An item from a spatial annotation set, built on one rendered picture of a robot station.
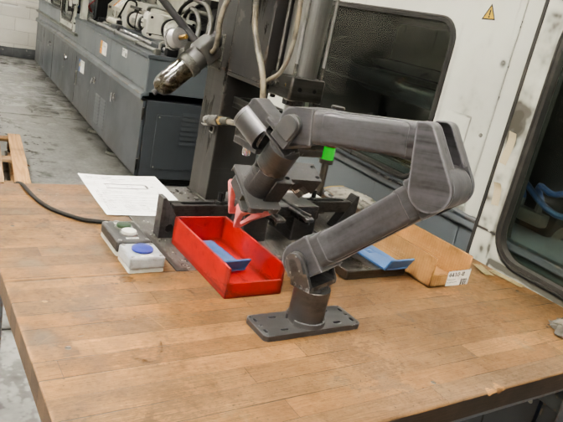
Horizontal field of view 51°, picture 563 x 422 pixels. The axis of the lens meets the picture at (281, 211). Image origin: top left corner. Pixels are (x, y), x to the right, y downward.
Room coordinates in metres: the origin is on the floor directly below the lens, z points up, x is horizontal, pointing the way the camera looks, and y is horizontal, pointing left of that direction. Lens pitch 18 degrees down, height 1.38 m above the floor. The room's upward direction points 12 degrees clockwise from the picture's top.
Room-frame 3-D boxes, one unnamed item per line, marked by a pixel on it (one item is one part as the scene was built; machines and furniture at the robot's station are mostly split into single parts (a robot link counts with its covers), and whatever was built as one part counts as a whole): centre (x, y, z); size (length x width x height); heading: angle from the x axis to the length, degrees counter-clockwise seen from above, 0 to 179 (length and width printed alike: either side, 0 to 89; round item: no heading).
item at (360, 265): (1.27, -0.18, 0.91); 0.17 x 0.16 x 0.02; 126
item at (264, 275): (1.09, 0.09, 0.93); 0.25 x 0.12 x 0.06; 36
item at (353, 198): (1.51, -0.16, 0.95); 0.06 x 0.03 x 0.09; 126
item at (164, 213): (1.20, 0.23, 0.95); 0.06 x 0.03 x 0.09; 126
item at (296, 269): (0.93, -0.07, 1.00); 0.09 x 0.06 x 0.06; 146
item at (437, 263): (1.35, -0.33, 0.93); 0.25 x 0.13 x 0.08; 36
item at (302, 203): (1.34, 0.02, 0.98); 0.20 x 0.10 x 0.01; 126
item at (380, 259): (1.28, -0.24, 0.93); 0.15 x 0.07 x 0.03; 37
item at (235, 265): (1.12, 0.11, 0.92); 0.15 x 0.07 x 0.03; 40
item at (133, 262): (1.02, 0.24, 0.90); 0.07 x 0.07 x 0.06; 36
